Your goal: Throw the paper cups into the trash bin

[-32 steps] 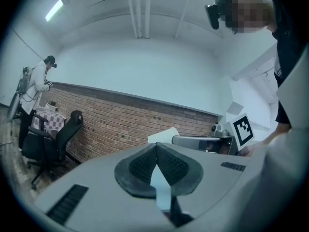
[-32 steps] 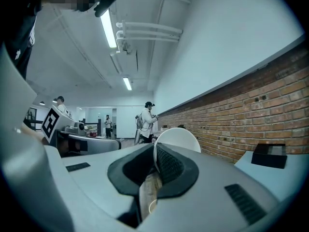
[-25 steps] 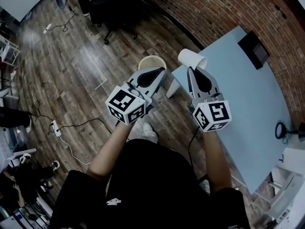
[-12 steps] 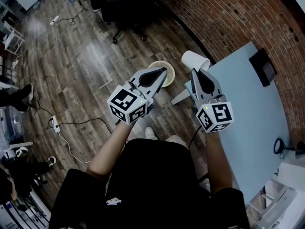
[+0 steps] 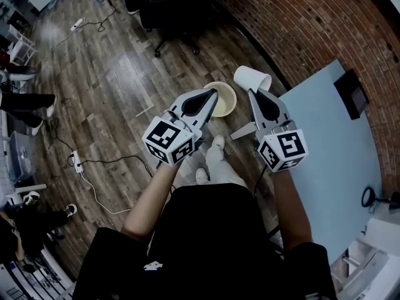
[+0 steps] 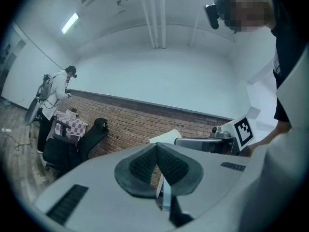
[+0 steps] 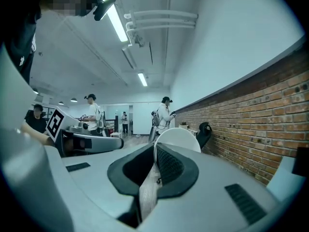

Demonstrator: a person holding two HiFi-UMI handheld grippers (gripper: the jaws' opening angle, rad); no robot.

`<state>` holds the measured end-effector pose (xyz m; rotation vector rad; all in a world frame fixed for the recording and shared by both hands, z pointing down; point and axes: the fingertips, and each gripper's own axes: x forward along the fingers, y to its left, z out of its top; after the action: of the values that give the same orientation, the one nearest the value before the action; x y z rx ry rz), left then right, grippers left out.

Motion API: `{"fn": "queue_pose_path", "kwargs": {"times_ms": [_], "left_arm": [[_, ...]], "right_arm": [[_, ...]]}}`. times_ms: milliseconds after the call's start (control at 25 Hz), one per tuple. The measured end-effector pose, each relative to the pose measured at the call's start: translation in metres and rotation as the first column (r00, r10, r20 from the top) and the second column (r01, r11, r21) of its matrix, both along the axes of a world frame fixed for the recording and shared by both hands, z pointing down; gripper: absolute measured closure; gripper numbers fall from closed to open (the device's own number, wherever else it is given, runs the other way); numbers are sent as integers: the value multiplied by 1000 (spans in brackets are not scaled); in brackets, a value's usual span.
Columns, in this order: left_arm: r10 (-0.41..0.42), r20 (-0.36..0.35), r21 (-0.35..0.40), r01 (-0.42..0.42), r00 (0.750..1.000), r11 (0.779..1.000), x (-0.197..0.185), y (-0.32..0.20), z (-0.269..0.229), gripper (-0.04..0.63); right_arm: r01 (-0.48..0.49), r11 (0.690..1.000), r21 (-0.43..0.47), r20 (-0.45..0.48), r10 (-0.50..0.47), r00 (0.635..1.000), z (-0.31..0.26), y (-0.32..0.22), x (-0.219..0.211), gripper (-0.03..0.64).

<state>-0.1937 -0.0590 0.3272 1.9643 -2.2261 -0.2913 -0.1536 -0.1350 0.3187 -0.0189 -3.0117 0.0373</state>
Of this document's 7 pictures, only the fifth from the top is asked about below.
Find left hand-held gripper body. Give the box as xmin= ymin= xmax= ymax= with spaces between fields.
xmin=142 ymin=110 xmax=204 ymax=167

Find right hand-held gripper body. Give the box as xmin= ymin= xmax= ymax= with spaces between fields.
xmin=255 ymin=119 xmax=309 ymax=173

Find cream round waste bin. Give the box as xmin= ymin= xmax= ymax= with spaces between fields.
xmin=202 ymin=81 xmax=238 ymax=118

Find white paper cup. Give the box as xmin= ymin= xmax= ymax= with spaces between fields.
xmin=233 ymin=65 xmax=273 ymax=93

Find person's right forearm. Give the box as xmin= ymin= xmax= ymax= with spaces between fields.
xmin=272 ymin=170 xmax=313 ymax=246

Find person's left forearm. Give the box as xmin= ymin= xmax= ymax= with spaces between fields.
xmin=121 ymin=161 xmax=185 ymax=240

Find white table leg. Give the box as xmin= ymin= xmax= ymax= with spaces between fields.
xmin=230 ymin=121 xmax=256 ymax=141

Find person's right shoe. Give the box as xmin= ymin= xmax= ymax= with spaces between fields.
xmin=211 ymin=135 xmax=226 ymax=152

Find person's shoe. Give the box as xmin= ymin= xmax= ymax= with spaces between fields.
xmin=211 ymin=135 xmax=226 ymax=152
xmin=195 ymin=167 xmax=210 ymax=184

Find person's left shoe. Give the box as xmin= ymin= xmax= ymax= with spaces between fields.
xmin=195 ymin=167 xmax=210 ymax=184

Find person's grey trousers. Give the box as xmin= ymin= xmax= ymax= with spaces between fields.
xmin=204 ymin=145 xmax=248 ymax=189

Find black box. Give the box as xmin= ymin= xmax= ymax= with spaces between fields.
xmin=333 ymin=69 xmax=370 ymax=121

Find black office chair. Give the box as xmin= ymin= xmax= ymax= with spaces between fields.
xmin=139 ymin=0 xmax=207 ymax=58

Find person's black shirt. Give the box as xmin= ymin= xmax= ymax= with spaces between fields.
xmin=72 ymin=184 xmax=338 ymax=300

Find black desk lamp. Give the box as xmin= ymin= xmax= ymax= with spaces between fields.
xmin=361 ymin=186 xmax=400 ymax=215

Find clear plastic storage box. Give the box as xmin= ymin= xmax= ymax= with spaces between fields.
xmin=7 ymin=131 xmax=36 ymax=181

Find dark round stand base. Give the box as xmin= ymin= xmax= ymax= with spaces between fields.
xmin=5 ymin=65 xmax=38 ymax=81

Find white metal rack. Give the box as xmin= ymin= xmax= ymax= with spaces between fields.
xmin=6 ymin=23 xmax=37 ymax=66

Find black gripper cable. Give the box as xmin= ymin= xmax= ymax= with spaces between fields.
xmin=253 ymin=164 xmax=269 ymax=198

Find white desk frame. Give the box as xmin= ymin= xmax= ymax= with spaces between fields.
xmin=330 ymin=217 xmax=400 ymax=300

